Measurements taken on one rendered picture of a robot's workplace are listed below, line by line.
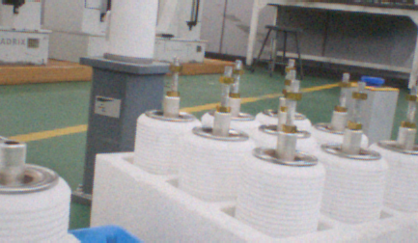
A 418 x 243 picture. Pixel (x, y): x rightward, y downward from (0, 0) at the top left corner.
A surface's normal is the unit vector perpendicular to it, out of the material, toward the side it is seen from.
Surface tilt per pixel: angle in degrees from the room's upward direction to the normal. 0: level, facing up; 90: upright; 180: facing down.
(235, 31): 90
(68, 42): 90
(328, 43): 90
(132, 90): 90
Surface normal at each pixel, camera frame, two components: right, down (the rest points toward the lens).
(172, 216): -0.79, 0.01
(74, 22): -0.45, 0.11
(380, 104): 0.60, 0.21
